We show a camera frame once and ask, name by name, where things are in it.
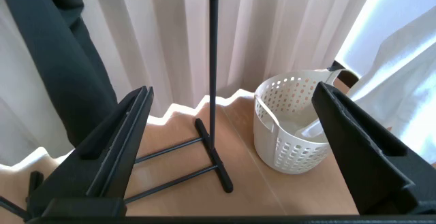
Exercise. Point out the white garment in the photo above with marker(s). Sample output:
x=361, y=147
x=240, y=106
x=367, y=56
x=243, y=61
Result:
x=402, y=81

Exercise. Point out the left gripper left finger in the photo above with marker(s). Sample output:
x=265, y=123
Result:
x=102, y=169

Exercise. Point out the black clothes rack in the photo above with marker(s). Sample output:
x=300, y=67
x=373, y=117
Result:
x=213, y=64

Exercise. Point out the beige curtain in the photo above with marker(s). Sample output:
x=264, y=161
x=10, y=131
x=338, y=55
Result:
x=163, y=40

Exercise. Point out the black shorts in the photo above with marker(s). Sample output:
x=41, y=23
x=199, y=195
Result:
x=61, y=64

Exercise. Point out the white laundry basket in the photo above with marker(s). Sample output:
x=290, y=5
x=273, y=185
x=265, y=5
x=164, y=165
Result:
x=289, y=149

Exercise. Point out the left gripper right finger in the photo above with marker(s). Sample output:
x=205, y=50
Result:
x=381, y=169

